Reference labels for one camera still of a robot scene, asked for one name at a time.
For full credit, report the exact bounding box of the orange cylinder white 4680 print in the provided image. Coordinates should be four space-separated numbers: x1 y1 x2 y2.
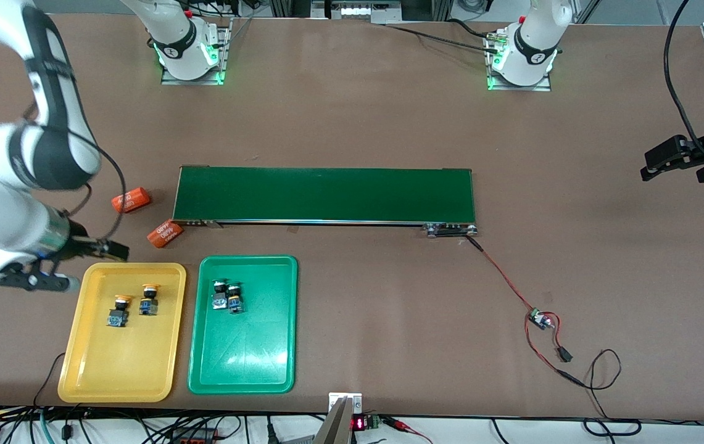
146 222 185 250
110 186 152 215

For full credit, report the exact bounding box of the yellow push button switch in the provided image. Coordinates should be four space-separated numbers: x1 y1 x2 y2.
138 283 162 317
106 295 135 329

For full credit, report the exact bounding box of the yellow plastic tray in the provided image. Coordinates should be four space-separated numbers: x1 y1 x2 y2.
57 262 187 404

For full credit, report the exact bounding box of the green plastic tray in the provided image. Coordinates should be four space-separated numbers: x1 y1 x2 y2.
188 255 299 395

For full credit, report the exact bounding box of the small motor controller board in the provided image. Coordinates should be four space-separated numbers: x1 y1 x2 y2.
527 307 557 331

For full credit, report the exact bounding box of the orange power strip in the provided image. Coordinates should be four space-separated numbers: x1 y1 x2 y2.
170 427 220 444

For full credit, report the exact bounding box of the green belt conveyor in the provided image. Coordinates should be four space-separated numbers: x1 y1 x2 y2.
170 165 478 238

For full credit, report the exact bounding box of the red clip lead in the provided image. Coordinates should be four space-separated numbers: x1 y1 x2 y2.
383 417 434 444

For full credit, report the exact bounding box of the silver electronics box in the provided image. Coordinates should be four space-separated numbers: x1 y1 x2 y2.
327 0 402 24

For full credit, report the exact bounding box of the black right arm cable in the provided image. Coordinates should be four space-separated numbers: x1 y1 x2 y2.
22 102 128 242

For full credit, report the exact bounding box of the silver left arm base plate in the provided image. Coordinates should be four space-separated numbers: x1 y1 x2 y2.
486 31 553 92

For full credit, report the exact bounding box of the looped thin black cable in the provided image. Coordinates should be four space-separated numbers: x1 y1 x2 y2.
583 348 642 437

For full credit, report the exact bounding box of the red and black conveyor wire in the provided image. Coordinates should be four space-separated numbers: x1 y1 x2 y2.
466 236 588 388

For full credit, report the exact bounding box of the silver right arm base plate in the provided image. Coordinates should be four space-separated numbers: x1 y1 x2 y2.
160 18 232 86

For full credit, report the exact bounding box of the long black table cable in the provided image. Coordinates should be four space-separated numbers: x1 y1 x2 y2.
383 23 494 51

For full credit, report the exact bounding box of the silver camera mount bracket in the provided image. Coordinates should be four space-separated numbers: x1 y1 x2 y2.
313 392 363 444

